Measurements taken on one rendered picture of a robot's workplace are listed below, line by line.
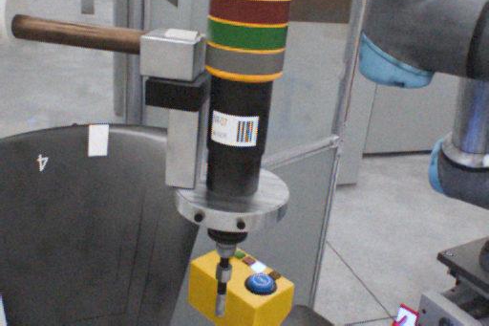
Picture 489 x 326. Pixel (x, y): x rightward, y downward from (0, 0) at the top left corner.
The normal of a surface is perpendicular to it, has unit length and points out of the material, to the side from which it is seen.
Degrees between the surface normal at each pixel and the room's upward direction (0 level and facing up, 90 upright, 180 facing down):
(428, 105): 90
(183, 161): 90
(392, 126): 90
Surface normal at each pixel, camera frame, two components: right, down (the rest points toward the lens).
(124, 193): 0.04, -0.47
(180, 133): -0.16, 0.35
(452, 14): -0.48, -0.25
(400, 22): -0.57, 0.20
